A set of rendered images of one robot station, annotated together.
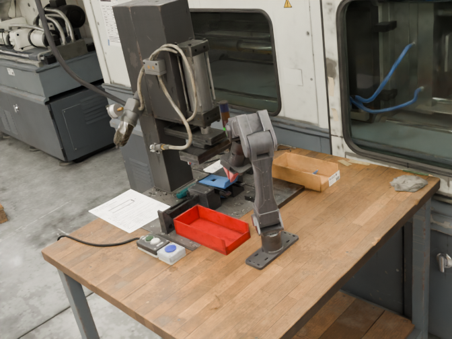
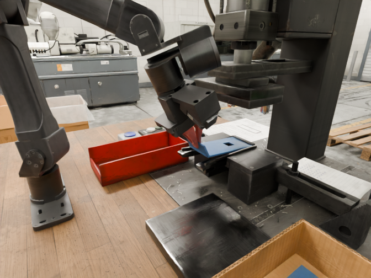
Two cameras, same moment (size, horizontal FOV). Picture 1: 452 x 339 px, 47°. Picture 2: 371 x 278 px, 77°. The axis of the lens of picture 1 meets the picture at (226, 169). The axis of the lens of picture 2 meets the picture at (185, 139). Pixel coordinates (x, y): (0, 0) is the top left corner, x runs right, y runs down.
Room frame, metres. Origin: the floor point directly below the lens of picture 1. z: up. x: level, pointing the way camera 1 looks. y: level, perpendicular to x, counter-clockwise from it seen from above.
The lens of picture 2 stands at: (1.73, -0.48, 1.22)
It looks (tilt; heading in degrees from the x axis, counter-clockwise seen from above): 22 degrees down; 99
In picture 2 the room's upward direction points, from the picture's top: straight up
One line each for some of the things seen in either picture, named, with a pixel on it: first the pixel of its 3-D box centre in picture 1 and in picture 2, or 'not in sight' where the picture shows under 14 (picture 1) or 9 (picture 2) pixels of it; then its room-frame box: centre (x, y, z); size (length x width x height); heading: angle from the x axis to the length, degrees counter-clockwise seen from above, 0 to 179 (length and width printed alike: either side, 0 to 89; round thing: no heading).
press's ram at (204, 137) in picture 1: (188, 120); (261, 41); (1.81, 0.11, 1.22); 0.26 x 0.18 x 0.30; 42
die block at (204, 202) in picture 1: (216, 190); (233, 165); (1.77, 0.05, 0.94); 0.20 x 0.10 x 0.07; 132
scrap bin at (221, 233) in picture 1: (210, 228); (140, 154); (1.51, 0.08, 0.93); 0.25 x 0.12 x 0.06; 42
